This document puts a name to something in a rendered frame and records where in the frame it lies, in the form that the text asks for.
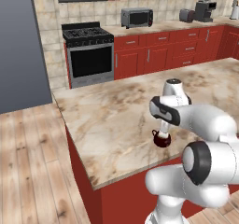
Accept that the red island counter base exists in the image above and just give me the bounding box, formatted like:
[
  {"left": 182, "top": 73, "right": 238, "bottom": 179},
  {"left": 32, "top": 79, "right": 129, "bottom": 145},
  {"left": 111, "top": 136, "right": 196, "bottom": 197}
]
[{"left": 63, "top": 125, "right": 239, "bottom": 224}]

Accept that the black and silver stove oven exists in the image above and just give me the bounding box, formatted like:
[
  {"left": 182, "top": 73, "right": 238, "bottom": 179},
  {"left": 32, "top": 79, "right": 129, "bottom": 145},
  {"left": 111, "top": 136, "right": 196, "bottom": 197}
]
[{"left": 61, "top": 21, "right": 116, "bottom": 90}]

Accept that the grey countertop toaster oven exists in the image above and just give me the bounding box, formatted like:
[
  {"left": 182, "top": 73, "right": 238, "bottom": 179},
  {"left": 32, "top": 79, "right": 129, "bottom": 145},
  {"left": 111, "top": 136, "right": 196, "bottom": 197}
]
[{"left": 120, "top": 7, "right": 154, "bottom": 29}]

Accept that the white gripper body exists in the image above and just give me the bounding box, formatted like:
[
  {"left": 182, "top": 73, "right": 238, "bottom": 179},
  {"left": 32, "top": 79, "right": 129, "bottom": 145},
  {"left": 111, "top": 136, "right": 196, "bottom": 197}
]
[{"left": 158, "top": 120, "right": 172, "bottom": 136}]

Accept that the red lower cupboards run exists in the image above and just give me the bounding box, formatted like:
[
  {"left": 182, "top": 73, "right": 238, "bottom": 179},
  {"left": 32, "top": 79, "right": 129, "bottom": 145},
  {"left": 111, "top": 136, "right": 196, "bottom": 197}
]
[{"left": 113, "top": 24, "right": 239, "bottom": 81}]

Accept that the grey toaster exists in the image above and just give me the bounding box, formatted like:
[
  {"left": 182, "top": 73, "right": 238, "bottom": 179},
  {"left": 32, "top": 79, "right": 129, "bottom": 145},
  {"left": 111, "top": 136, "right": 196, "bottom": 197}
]
[{"left": 178, "top": 8, "right": 196, "bottom": 23}]

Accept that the grey coffee machine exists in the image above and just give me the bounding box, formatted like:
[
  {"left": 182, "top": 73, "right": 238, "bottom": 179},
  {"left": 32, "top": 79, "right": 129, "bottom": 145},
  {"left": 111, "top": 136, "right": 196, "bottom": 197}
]
[{"left": 194, "top": 0, "right": 218, "bottom": 23}]

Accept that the dark red cup of hot chocolate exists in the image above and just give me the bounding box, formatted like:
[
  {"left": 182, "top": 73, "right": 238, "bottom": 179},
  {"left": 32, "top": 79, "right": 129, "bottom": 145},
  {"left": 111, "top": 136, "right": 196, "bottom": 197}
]
[{"left": 151, "top": 129, "right": 173, "bottom": 148}]

